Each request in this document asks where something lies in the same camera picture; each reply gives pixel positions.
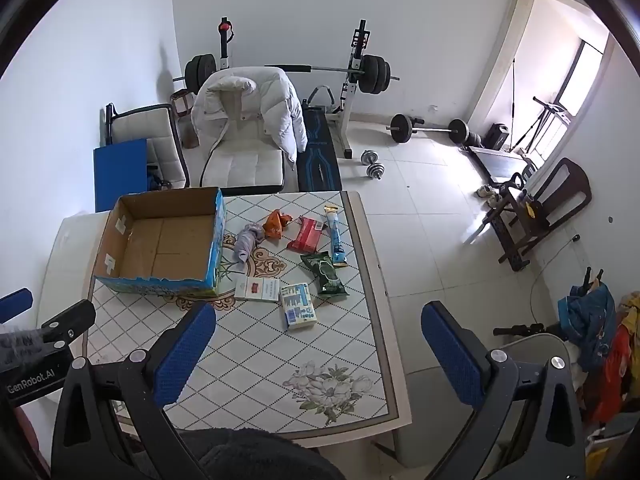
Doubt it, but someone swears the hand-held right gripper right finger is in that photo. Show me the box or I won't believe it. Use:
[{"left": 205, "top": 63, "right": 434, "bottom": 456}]
[{"left": 421, "top": 301, "right": 586, "bottom": 480}]

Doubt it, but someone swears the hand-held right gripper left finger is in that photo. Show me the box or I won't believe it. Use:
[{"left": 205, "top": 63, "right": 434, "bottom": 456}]
[{"left": 50, "top": 302, "right": 217, "bottom": 480}]

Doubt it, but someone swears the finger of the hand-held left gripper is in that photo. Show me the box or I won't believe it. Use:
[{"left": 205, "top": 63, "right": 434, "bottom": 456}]
[
  {"left": 0, "top": 288, "right": 34, "bottom": 324},
  {"left": 37, "top": 299, "right": 97, "bottom": 350}
]

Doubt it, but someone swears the white and red box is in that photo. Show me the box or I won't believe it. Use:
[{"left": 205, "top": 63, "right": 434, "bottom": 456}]
[{"left": 234, "top": 276, "right": 281, "bottom": 303}]

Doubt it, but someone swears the cardboard box with blue print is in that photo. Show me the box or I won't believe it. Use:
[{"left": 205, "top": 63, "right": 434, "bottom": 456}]
[{"left": 94, "top": 187, "right": 227, "bottom": 304}]

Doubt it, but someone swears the white blue carton box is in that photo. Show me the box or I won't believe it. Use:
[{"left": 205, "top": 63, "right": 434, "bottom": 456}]
[{"left": 279, "top": 282, "right": 318, "bottom": 331}]

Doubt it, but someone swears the grey purple sock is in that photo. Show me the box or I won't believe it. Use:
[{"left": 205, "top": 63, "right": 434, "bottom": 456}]
[{"left": 234, "top": 225, "right": 266, "bottom": 264}]

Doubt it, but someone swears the green snack packet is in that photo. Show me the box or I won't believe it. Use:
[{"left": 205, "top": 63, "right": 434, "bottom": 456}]
[{"left": 300, "top": 251, "right": 349, "bottom": 297}]

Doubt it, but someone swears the orange snack packet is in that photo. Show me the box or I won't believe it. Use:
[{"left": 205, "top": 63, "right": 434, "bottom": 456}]
[{"left": 263, "top": 210, "right": 294, "bottom": 239}]

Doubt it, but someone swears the long blue tube packet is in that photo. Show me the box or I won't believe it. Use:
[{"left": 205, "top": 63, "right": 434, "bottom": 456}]
[{"left": 322, "top": 205, "right": 349, "bottom": 266}]

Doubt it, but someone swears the red snack packet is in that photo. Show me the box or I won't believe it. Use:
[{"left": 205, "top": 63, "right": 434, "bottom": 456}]
[{"left": 287, "top": 216, "right": 323, "bottom": 253}]

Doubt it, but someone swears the white curved panel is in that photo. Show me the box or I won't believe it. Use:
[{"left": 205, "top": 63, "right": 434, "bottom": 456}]
[{"left": 37, "top": 212, "right": 108, "bottom": 331}]

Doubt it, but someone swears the person's dark fleece clothing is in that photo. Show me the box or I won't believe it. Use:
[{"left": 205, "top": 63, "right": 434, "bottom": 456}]
[{"left": 170, "top": 427, "right": 346, "bottom": 480}]

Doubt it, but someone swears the blue jacket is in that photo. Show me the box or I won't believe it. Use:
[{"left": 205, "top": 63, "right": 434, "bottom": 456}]
[{"left": 557, "top": 282, "right": 618, "bottom": 371}]

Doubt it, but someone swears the blue board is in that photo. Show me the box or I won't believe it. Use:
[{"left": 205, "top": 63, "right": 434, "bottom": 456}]
[{"left": 94, "top": 139, "right": 150, "bottom": 212}]

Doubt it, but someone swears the orange red clothing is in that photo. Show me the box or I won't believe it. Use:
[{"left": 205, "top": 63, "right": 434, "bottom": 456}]
[{"left": 585, "top": 310, "right": 640, "bottom": 423}]

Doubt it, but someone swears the white padded chair with jacket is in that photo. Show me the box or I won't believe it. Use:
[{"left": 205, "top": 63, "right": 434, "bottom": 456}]
[{"left": 200, "top": 125, "right": 296, "bottom": 196}]

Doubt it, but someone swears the dark flat board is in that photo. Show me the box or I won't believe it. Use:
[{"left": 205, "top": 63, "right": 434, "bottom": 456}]
[{"left": 467, "top": 145, "right": 538, "bottom": 186}]

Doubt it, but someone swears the dark wooden chair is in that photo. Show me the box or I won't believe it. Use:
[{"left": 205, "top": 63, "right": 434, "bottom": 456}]
[{"left": 482, "top": 157, "right": 593, "bottom": 271}]

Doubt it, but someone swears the black box speaker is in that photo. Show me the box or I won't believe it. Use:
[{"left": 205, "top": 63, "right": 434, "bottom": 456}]
[{"left": 487, "top": 122, "right": 511, "bottom": 151}]

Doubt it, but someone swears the short barbell with black plates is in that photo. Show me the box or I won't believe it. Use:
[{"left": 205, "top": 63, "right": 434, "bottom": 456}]
[{"left": 387, "top": 113, "right": 468, "bottom": 145}]

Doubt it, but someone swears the blue and black weight bench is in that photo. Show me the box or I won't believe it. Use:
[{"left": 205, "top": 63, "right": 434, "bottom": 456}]
[{"left": 295, "top": 107, "right": 343, "bottom": 192}]

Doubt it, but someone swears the brown wooden stool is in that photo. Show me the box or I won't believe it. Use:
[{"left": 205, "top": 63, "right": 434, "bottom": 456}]
[{"left": 170, "top": 89, "right": 196, "bottom": 148}]

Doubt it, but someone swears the black metal stand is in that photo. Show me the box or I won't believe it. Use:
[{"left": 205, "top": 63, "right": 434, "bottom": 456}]
[{"left": 510, "top": 57, "right": 571, "bottom": 153}]

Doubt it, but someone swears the white down jacket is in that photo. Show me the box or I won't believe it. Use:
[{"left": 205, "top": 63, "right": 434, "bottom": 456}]
[{"left": 190, "top": 66, "right": 309, "bottom": 156}]

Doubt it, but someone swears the white bench press rack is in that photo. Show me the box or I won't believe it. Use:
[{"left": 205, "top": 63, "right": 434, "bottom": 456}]
[{"left": 217, "top": 17, "right": 373, "bottom": 161}]

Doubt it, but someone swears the window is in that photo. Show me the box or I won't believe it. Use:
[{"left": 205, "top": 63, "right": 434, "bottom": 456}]
[{"left": 555, "top": 40, "right": 608, "bottom": 116}]

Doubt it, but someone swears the black handlebar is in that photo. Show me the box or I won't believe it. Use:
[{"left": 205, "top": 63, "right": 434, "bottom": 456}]
[{"left": 492, "top": 322, "right": 561, "bottom": 338}]

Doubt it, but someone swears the thin floor cable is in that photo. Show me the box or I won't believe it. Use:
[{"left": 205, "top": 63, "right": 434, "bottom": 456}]
[{"left": 529, "top": 235, "right": 581, "bottom": 323}]

